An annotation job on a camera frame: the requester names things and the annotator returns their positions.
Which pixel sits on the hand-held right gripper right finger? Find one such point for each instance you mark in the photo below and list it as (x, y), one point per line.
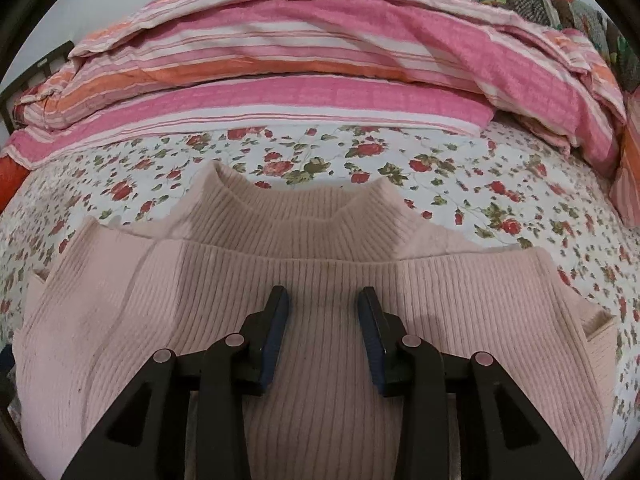
(372, 345)

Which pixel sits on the pink orange striped quilt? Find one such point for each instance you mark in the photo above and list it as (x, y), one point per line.
(300, 50)

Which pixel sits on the pink ribbed knit sweater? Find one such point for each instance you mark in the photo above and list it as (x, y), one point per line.
(320, 270)

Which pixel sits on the red embroidered pillow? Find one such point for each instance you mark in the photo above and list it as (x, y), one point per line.
(10, 185)

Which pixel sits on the floral bedsheet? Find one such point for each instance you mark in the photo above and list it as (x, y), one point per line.
(450, 180)

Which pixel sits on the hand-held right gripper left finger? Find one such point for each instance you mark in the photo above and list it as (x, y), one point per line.
(272, 345)

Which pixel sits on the dark wooden headboard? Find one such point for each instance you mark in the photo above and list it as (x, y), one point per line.
(42, 67)

